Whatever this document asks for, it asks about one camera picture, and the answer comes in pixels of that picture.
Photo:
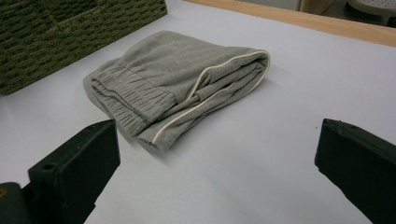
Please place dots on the white table cover sheet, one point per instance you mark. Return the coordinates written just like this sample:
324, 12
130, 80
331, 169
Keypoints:
249, 149

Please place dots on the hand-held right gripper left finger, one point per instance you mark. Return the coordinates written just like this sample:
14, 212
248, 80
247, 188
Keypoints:
77, 168

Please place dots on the grey pants with white piping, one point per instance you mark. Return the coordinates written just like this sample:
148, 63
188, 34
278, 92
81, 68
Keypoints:
168, 77

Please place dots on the wooden table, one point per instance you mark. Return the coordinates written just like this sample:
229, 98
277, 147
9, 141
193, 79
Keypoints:
311, 21

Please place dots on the white swivel chair base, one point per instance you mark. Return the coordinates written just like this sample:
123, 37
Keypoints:
373, 6

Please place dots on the green woven basket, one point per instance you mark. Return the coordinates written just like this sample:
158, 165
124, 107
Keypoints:
56, 37

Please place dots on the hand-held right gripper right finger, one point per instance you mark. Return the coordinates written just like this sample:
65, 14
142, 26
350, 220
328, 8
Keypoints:
361, 165

